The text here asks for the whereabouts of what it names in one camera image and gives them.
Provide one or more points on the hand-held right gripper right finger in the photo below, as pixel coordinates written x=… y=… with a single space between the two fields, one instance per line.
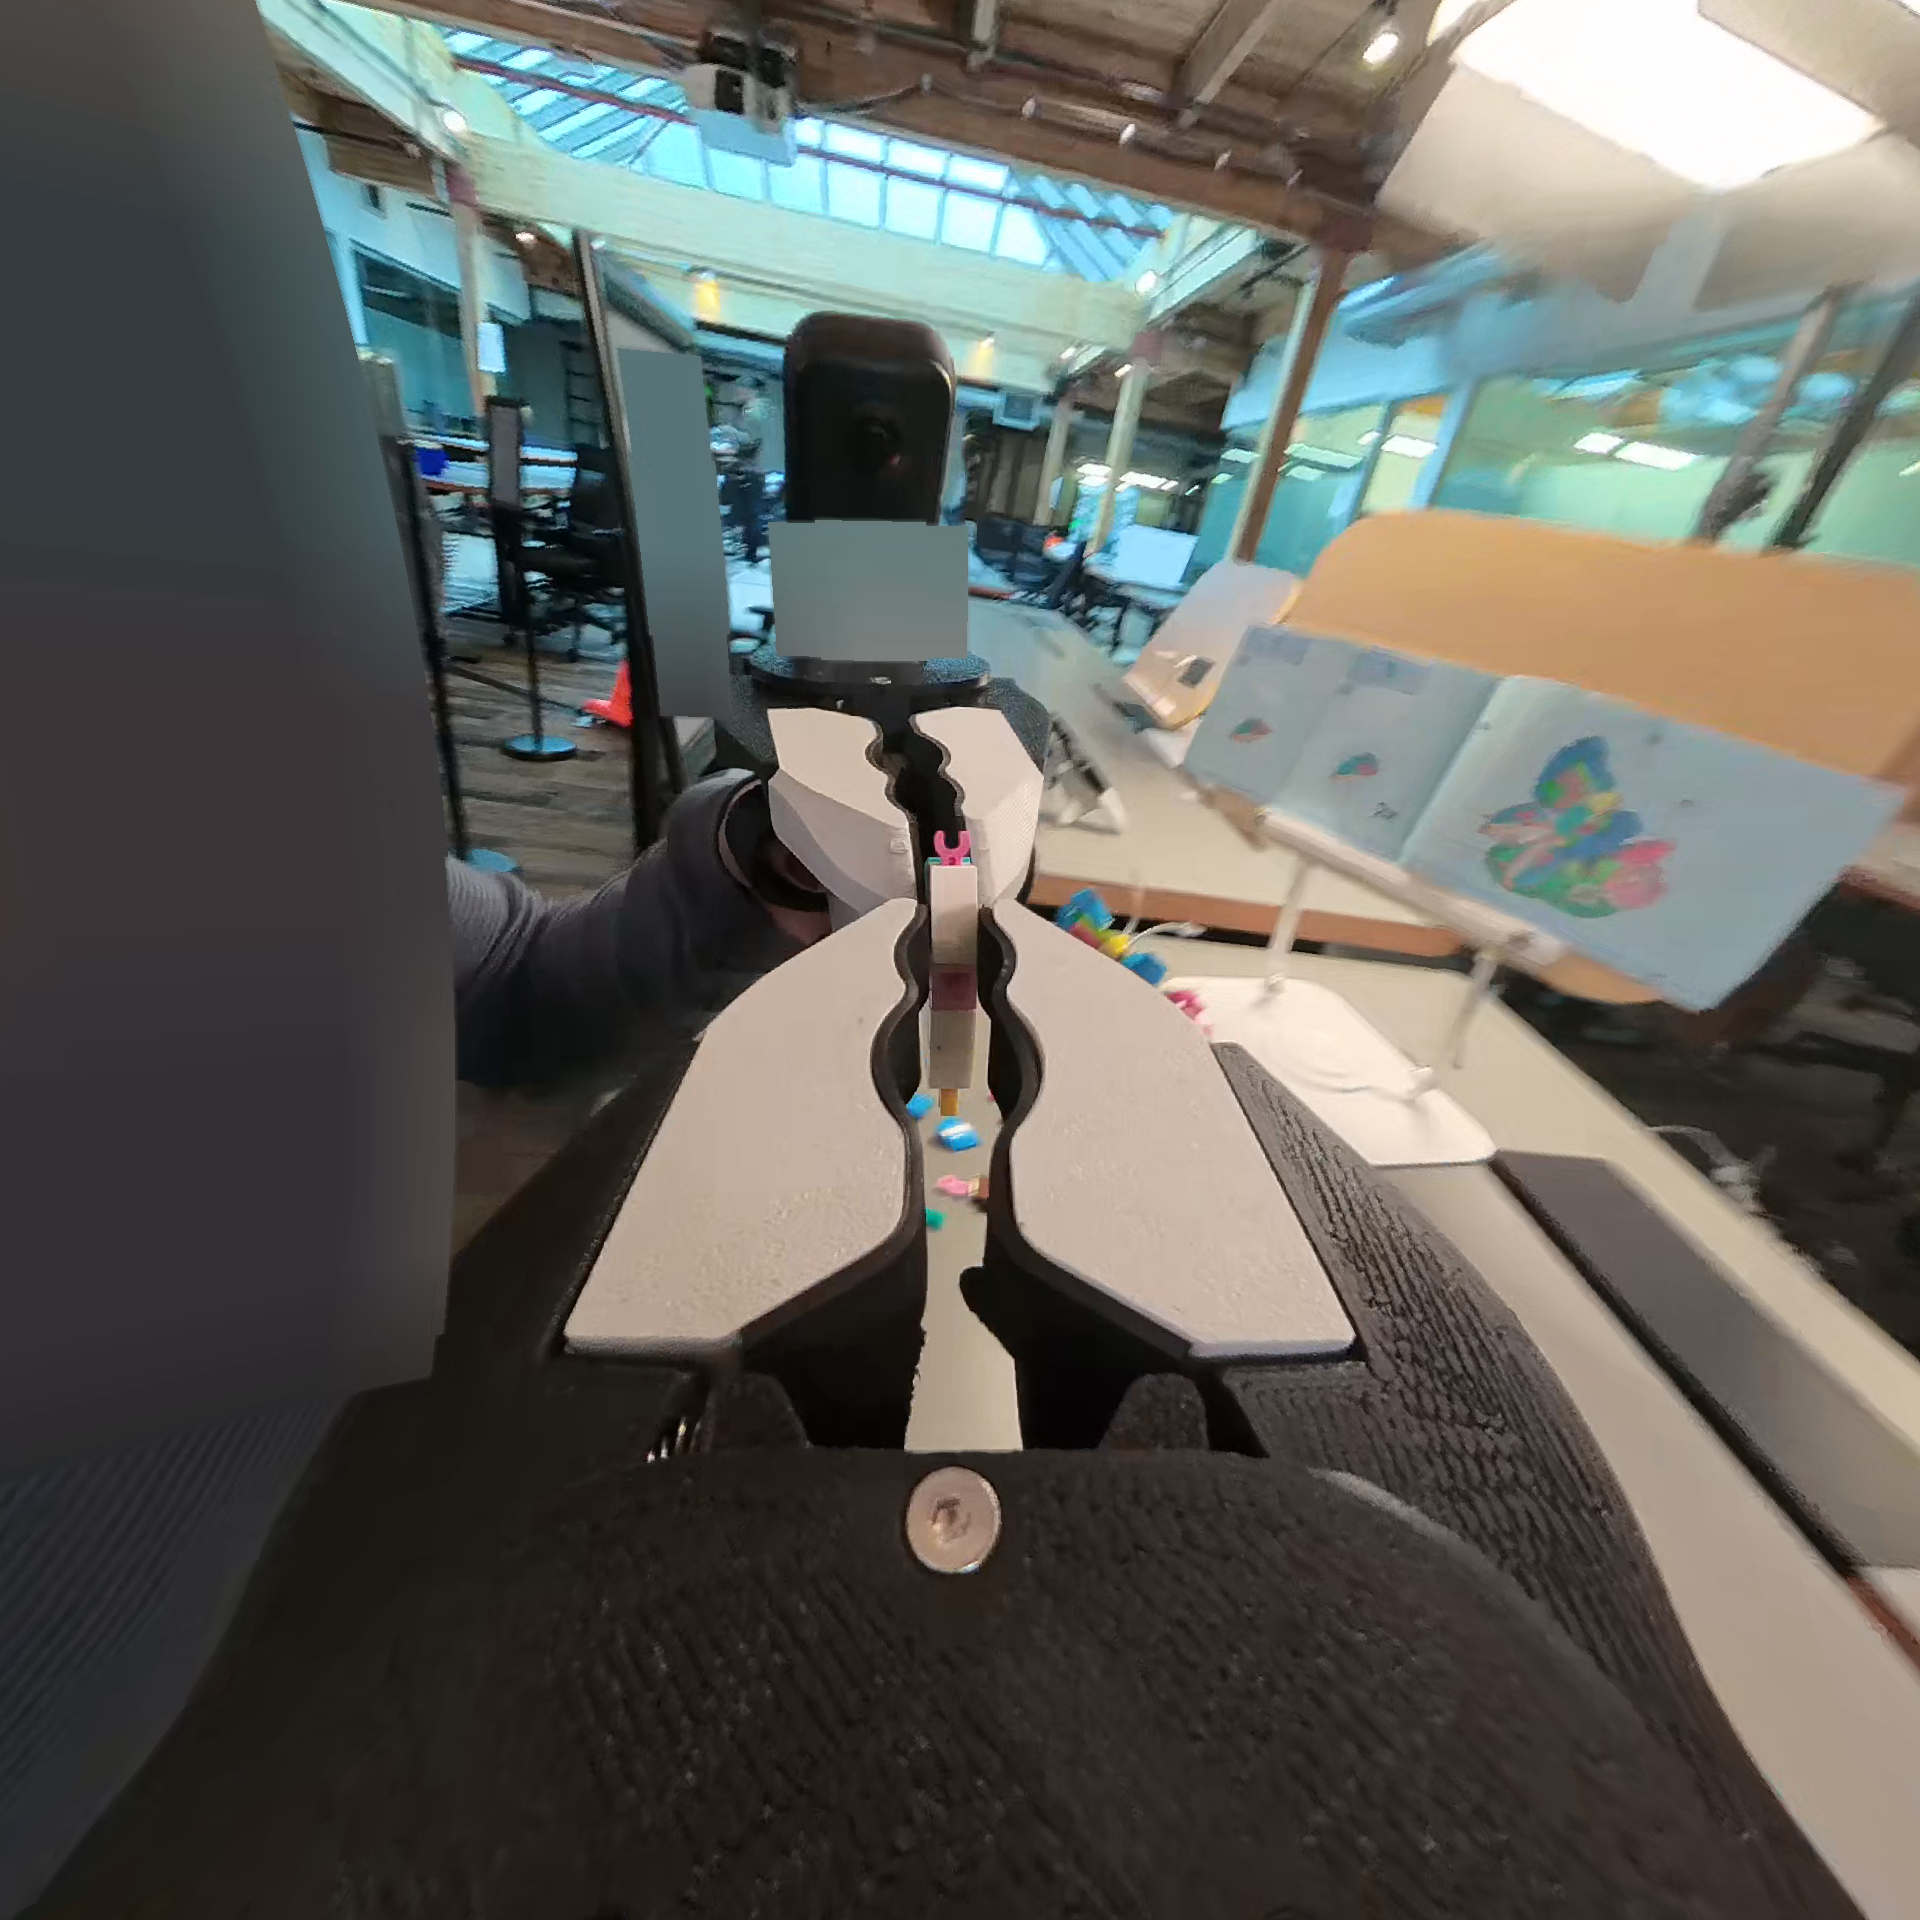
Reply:
x=1171 y=1172

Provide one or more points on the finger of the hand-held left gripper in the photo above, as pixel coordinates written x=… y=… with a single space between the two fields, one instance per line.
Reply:
x=993 y=796
x=833 y=810

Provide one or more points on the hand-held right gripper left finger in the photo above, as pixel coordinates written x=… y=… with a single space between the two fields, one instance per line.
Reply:
x=751 y=1156

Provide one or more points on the white and pink lego assembly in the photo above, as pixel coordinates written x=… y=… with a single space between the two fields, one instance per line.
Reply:
x=950 y=962

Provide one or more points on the person's left forearm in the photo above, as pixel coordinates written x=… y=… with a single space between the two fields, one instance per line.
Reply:
x=571 y=962

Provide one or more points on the pile of loose lego pieces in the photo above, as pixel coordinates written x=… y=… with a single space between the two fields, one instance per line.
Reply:
x=956 y=1138

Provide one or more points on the lego instruction booklet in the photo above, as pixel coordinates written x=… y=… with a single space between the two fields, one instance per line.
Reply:
x=1576 y=826

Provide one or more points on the person's left hand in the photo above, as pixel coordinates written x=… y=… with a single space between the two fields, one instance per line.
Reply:
x=721 y=862

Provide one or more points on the pale desk divider panel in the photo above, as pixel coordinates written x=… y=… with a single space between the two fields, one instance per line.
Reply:
x=1201 y=630

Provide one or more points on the clear book stand white base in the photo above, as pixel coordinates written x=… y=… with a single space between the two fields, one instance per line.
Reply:
x=1396 y=1126

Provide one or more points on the orange traffic cone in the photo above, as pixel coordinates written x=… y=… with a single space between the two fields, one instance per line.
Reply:
x=608 y=703

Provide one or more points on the black floor stand pole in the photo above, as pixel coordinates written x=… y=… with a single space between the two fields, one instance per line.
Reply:
x=622 y=571

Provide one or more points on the black office chair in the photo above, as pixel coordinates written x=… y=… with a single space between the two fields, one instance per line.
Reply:
x=563 y=564

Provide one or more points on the brown wooden support column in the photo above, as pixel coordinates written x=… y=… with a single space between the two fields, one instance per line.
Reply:
x=1291 y=406

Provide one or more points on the black table inset panel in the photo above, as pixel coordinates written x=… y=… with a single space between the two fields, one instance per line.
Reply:
x=1694 y=1306

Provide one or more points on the wooden desk divider panel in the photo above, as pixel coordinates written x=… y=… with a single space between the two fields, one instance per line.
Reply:
x=1651 y=615

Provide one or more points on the white ceiling projector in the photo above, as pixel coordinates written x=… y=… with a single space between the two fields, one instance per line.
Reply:
x=744 y=107

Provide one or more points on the studio light panel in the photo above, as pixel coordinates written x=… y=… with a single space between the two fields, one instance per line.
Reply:
x=1635 y=91

